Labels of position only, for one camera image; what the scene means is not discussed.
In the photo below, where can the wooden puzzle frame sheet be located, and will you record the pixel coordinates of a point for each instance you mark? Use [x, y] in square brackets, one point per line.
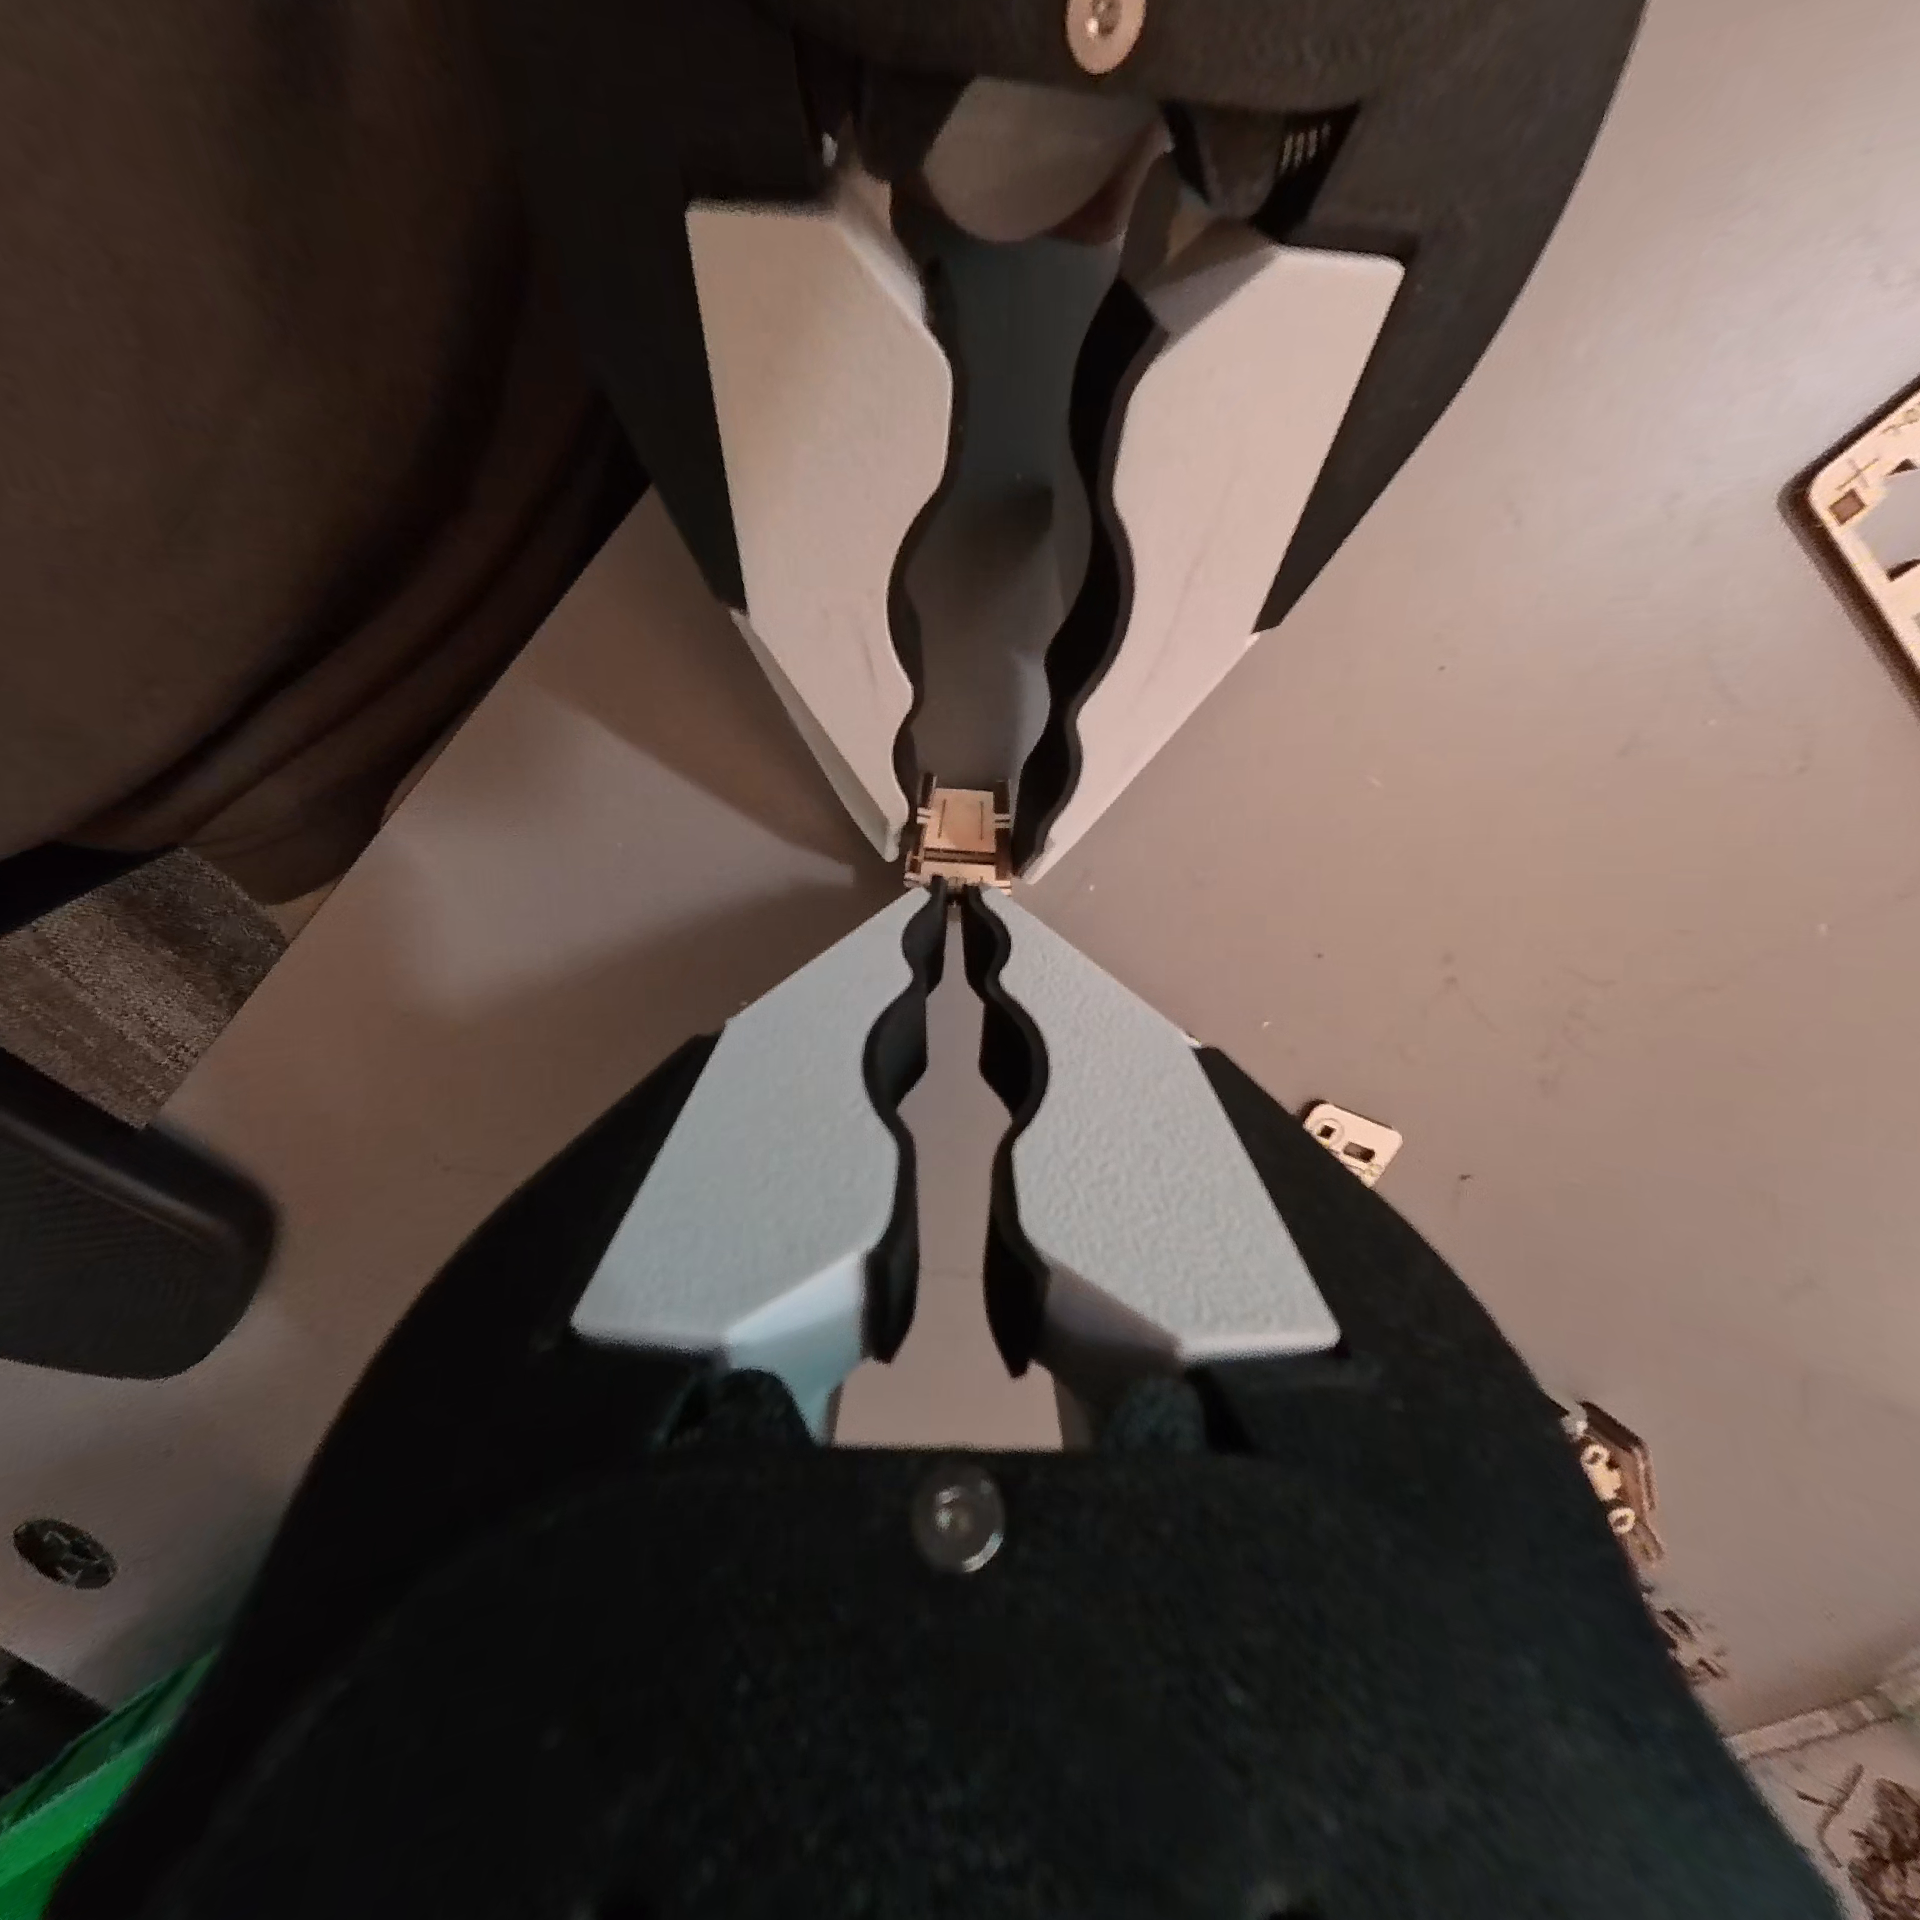
[1823, 511]

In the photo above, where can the black round knob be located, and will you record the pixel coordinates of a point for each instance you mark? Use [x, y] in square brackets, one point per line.
[63, 1552]

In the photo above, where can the grey desk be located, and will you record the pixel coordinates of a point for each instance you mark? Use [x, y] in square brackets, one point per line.
[1500, 826]

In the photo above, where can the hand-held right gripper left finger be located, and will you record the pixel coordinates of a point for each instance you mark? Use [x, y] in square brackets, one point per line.
[721, 1200]

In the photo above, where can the flat wooden piece round holes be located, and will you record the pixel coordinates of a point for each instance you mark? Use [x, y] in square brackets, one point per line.
[1628, 1464]

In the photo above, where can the pale printed sheet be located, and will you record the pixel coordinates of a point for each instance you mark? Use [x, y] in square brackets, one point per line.
[1787, 1770]

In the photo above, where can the person's dark clothing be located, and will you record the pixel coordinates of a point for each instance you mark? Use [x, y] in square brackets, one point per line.
[226, 376]

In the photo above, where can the green box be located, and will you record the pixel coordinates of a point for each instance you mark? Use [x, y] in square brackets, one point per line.
[76, 1800]

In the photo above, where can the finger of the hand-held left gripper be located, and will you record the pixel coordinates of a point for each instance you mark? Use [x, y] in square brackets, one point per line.
[811, 450]
[1245, 450]

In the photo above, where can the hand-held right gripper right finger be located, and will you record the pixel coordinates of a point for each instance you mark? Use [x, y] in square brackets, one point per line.
[1172, 1200]

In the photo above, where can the small wooden box part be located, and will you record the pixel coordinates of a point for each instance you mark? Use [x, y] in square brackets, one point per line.
[962, 839]

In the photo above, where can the flat wooden piece with slots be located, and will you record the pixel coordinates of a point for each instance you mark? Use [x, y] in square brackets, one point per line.
[1335, 1124]

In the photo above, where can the black chair armrest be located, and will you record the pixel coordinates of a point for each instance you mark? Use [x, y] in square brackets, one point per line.
[119, 1214]

